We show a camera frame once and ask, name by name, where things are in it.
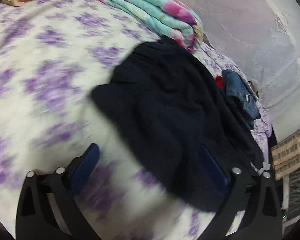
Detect dark navy sweatpants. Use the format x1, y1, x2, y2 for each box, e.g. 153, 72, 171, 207
91, 36, 264, 212

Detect beige brick pattern curtain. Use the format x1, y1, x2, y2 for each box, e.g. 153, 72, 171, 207
271, 129, 300, 180

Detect folded blue denim jeans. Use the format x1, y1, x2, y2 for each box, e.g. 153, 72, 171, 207
222, 70, 261, 131

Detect folded red garment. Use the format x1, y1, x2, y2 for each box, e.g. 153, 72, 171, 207
215, 75, 224, 89

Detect purple floral bed sheet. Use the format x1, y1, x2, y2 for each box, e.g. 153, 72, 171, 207
0, 0, 273, 240

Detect folded teal pink floral blanket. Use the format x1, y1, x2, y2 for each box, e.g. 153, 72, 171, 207
98, 0, 204, 51

